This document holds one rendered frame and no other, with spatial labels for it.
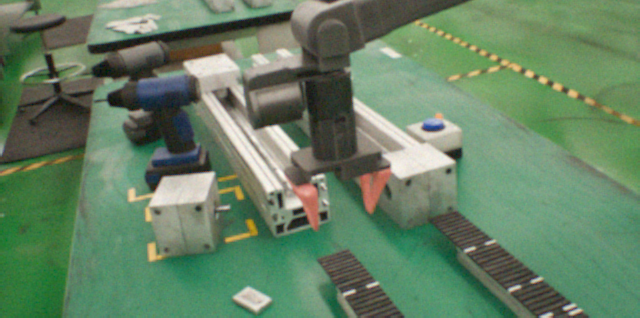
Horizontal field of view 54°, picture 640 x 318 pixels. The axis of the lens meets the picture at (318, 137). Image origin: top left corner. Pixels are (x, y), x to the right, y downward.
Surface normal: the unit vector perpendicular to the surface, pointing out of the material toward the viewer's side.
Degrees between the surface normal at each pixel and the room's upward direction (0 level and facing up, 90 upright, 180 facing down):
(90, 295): 0
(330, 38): 89
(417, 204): 90
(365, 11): 87
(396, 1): 85
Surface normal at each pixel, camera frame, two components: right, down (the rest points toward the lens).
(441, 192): 0.36, 0.33
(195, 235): 0.00, 0.40
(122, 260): -0.11, -0.91
